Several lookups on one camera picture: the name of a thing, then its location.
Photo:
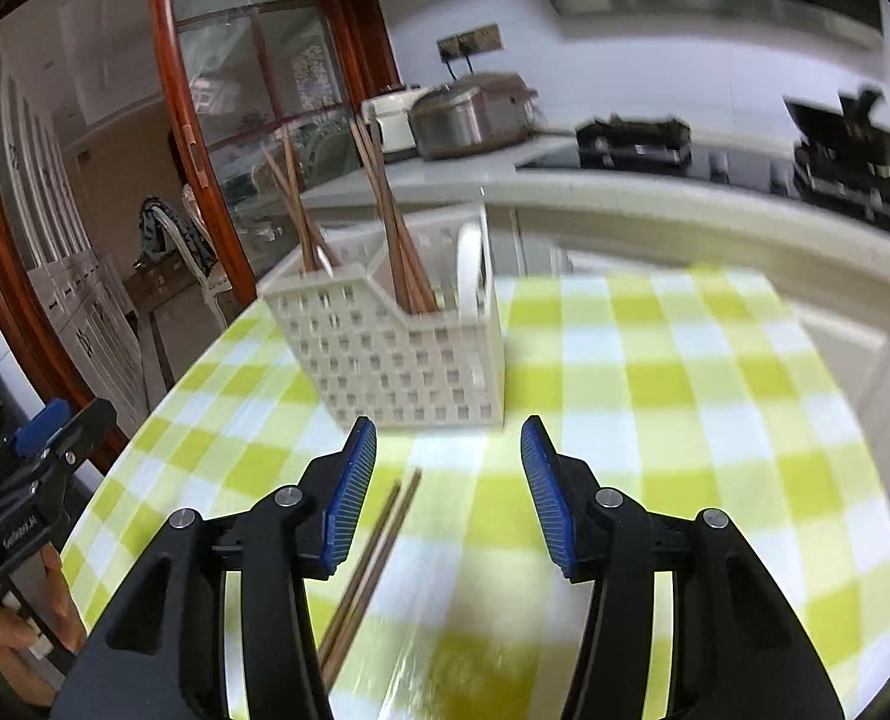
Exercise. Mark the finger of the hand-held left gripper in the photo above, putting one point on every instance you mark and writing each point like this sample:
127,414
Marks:
89,431
40,424

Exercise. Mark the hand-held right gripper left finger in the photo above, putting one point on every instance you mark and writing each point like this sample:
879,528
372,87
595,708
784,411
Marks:
351,495

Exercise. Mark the glass sliding door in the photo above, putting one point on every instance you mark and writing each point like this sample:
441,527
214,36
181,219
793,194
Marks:
265,52

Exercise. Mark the cream perforated plastic utensil basket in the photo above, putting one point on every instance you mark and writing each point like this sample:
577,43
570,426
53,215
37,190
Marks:
385,375

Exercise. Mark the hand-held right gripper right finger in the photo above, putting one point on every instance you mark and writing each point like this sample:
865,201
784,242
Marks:
546,495

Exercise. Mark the white carved chair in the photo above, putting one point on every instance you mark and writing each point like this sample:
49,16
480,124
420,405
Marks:
201,270

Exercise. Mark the dark cloth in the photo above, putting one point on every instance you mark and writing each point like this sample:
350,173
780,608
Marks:
152,229

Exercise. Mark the person's left hand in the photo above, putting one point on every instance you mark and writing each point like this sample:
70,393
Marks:
59,589

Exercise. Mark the black wok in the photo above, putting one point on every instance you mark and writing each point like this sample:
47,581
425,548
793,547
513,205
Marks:
846,131

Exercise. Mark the brown wooden chopstick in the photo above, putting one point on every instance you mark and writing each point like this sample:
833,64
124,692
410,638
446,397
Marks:
386,217
295,180
415,255
295,206
370,540
377,214
385,540
398,229

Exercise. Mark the wall power socket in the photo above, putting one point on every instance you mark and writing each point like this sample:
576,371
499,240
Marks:
482,37

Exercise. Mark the silver electric cooker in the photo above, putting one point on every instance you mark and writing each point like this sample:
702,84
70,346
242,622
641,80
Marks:
467,116

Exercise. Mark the black gas stove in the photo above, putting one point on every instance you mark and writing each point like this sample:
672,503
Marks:
640,146

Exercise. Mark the white rice cooker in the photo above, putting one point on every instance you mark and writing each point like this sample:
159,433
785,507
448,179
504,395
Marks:
392,124

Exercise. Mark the white kitchen counter cabinets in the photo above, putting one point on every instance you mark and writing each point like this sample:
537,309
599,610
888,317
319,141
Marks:
715,217

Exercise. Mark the green checked tablecloth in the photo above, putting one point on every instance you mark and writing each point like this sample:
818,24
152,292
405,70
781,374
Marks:
677,427

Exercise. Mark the dark wooden side table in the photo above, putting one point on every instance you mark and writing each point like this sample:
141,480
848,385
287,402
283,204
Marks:
164,281

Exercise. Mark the white tall cabinet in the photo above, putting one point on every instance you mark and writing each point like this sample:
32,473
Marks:
93,315

